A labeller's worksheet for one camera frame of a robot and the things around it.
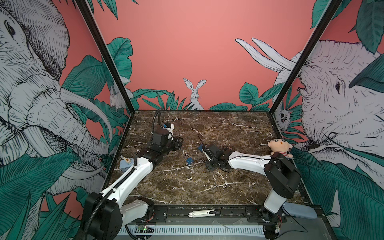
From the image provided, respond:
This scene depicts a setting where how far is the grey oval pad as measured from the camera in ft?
2.43

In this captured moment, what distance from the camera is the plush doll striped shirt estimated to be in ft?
3.03

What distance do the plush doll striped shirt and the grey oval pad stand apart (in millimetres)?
271
